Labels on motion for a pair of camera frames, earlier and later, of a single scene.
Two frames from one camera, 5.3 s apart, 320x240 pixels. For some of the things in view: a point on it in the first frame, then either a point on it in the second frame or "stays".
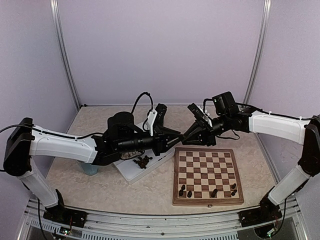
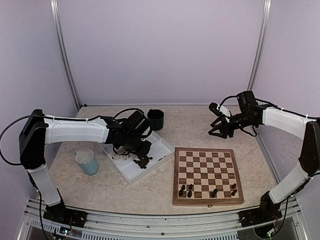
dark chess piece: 213,194 stays
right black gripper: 208,138 to 224,130
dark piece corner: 233,193 stays
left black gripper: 161,139 to 143,150
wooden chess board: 206,176 stays
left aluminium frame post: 61,45 stays
